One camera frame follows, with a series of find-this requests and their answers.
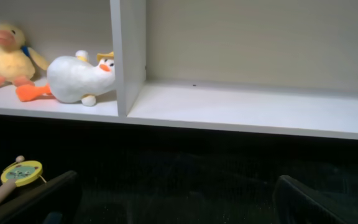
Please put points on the white shelf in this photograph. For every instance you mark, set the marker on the white shelf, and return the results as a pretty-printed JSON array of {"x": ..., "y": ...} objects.
[{"x": 244, "y": 105}]

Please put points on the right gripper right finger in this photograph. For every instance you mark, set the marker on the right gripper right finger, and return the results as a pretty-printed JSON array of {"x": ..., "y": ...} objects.
[{"x": 300, "y": 205}]

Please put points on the yellow plush duck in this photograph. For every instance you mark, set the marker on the yellow plush duck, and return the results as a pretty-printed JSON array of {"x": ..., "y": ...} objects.
[{"x": 9, "y": 62}]

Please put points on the white plush duck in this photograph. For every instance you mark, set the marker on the white plush duck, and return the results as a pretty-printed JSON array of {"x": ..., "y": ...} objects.
[{"x": 73, "y": 79}]

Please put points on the yellow toy rattle drum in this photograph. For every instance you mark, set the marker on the yellow toy rattle drum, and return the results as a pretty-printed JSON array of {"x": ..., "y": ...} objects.
[{"x": 22, "y": 172}]

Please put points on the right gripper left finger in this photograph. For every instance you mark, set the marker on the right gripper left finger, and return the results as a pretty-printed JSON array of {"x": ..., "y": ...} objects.
[{"x": 42, "y": 202}]

